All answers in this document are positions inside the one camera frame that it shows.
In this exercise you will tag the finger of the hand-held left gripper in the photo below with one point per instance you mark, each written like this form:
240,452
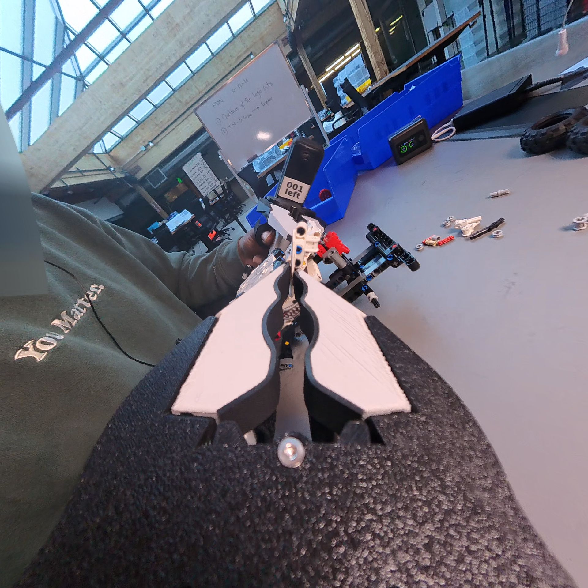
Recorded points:
280,220

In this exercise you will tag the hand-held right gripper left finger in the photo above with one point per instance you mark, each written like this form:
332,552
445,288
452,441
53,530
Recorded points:
225,367

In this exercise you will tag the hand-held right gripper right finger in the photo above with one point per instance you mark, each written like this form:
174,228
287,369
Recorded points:
358,363

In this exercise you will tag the blue plastic storage bin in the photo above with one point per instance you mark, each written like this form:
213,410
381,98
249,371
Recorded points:
335,175
413,101

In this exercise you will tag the red lego wheel rim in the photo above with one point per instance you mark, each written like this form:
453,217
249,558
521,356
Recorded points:
324,195

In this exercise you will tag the white lego vehicle model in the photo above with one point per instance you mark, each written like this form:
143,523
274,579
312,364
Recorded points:
367,257

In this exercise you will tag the person's left forearm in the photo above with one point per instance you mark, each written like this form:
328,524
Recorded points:
211,271

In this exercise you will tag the cluster of small lego pieces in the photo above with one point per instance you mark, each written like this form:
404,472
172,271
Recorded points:
464,225

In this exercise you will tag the black lego pin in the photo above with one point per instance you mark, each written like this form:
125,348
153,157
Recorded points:
487,229

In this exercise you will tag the small pale lego pin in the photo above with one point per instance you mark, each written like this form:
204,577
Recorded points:
498,193

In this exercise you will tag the black knobby lego tire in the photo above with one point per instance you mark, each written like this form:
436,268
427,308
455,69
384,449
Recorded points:
549,131
579,136

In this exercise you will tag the person's left hand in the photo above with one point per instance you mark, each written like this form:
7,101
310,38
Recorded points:
255,248

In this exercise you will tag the large whiteboard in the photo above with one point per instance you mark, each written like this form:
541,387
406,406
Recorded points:
257,106

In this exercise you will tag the small flip chart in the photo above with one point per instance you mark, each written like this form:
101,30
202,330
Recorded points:
200,175

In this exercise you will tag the black digital timer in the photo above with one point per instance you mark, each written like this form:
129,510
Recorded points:
410,141

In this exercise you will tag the wooden pillar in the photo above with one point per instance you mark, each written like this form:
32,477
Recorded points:
369,37

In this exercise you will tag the person's green sweatshirt torso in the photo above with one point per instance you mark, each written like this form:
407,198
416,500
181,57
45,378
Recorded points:
73,367

